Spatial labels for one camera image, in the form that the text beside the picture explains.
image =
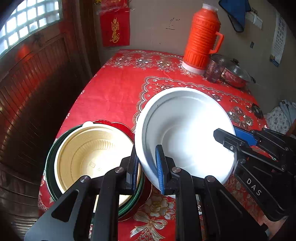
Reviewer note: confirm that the small wall socket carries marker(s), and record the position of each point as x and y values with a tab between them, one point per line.
252	44

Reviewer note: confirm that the orange thermos flask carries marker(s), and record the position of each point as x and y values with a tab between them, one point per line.
201	39

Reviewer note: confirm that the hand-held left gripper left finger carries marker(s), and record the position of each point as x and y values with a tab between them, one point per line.
136	176

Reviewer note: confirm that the red floral tablecloth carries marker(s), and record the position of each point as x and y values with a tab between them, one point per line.
115	88

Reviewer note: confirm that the floral cushion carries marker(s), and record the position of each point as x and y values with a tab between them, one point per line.
277	120

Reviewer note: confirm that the white wall switch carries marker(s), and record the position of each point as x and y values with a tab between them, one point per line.
254	18

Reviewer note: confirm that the lattice window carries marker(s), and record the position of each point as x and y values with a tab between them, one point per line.
30	20

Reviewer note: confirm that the small black round object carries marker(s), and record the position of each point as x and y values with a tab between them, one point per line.
257	111

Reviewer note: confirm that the white plastic bowl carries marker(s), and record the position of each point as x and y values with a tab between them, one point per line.
138	148

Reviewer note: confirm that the cream patterned plastic bowl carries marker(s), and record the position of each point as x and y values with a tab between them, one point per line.
87	157

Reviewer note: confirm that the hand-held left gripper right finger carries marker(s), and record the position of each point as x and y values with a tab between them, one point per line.
160	169

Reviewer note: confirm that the green plastic bowl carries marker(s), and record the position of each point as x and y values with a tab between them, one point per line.
51	176

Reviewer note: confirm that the wooden door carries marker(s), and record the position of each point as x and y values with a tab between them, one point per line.
34	104

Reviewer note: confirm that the red ribbed plate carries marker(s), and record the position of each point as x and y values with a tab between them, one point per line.
120	129

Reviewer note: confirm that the clear glass jar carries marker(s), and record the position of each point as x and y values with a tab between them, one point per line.
214	69

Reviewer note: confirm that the steel pot with lid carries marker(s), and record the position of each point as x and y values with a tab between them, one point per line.
235	74

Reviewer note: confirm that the red wall hanging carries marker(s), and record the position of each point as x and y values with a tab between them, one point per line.
115	27

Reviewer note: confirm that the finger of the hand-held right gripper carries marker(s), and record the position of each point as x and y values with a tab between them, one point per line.
229	140
245	136

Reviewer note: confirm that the blue hanging cloth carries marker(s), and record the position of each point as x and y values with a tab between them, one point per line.
235	14

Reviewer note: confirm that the wall calendar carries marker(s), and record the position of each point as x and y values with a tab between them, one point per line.
278	39

